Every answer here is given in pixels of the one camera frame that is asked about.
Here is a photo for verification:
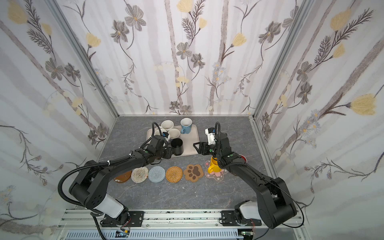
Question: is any white slotted cable duct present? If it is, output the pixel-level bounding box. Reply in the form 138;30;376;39
64;229;244;240

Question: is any lavender mug white inside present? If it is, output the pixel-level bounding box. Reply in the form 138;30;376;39
168;129;181;139

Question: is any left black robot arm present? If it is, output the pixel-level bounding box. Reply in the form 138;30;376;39
58;122;173;227

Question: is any blue-grey round knitted coaster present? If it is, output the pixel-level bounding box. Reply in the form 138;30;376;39
148;166;166;183

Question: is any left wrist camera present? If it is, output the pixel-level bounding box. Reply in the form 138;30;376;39
161;132;171;141

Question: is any yellow mug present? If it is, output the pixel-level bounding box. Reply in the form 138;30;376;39
207;157;222;174

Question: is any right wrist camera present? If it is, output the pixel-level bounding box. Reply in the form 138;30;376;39
205;128;216;145

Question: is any black mug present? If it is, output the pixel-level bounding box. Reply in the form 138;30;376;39
171;138;184;156

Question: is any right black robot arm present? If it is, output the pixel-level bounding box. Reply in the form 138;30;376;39
193;122;298;229

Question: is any pink flower coaster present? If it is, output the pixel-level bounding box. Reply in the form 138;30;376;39
205;161;228;182

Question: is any beige plastic tray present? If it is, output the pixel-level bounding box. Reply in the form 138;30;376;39
145;124;202;157

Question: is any brown wooden round coaster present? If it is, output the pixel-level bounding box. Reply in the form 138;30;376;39
114;171;132;184

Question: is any brown paw-shaped coaster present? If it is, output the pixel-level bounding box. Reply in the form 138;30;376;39
183;164;205;183

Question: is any white woven round coaster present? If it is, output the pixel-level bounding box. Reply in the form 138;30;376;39
131;167;149;184

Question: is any white mug red inside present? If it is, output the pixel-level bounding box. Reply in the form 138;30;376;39
240;155;248;163

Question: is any light blue mug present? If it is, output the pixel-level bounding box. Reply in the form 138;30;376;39
181;118;193;134

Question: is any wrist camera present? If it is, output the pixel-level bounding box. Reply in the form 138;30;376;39
205;128;216;145
161;132;171;141

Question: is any white speckled mug rear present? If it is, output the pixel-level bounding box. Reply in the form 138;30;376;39
161;120;174;132

